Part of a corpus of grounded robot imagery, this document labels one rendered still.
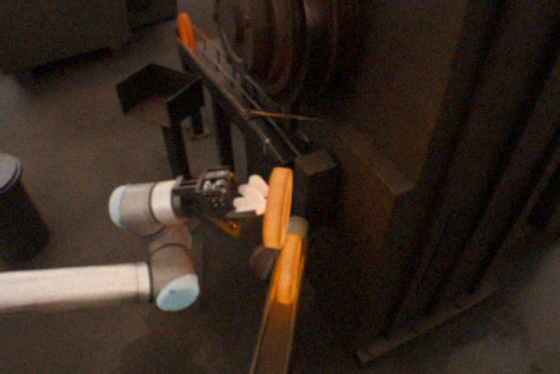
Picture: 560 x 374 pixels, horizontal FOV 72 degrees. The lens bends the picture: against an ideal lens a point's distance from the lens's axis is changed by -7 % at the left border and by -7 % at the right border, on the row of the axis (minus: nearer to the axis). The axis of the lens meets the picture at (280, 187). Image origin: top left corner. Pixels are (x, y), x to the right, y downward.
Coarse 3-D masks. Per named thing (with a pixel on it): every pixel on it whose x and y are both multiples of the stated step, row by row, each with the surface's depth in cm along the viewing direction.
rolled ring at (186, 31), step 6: (180, 18) 200; (186, 18) 197; (180, 24) 206; (186, 24) 196; (180, 30) 210; (186, 30) 197; (192, 30) 197; (186, 36) 199; (192, 36) 198; (186, 42) 210; (192, 42) 200; (192, 48) 204
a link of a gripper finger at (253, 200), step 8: (248, 192) 77; (256, 192) 77; (240, 200) 79; (248, 200) 79; (256, 200) 79; (264, 200) 79; (240, 208) 80; (248, 208) 80; (256, 208) 79; (264, 208) 79
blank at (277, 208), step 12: (276, 168) 80; (276, 180) 76; (288, 180) 77; (276, 192) 75; (288, 192) 80; (276, 204) 74; (288, 204) 85; (264, 216) 75; (276, 216) 74; (288, 216) 87; (264, 228) 75; (276, 228) 75; (264, 240) 77; (276, 240) 76
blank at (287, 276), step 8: (288, 240) 92; (296, 240) 92; (288, 248) 90; (296, 248) 90; (288, 256) 89; (296, 256) 90; (280, 264) 88; (288, 264) 88; (296, 264) 98; (280, 272) 88; (288, 272) 88; (296, 272) 98; (280, 280) 88; (288, 280) 88; (296, 280) 101; (280, 288) 88; (288, 288) 88; (280, 296) 90; (288, 296) 89
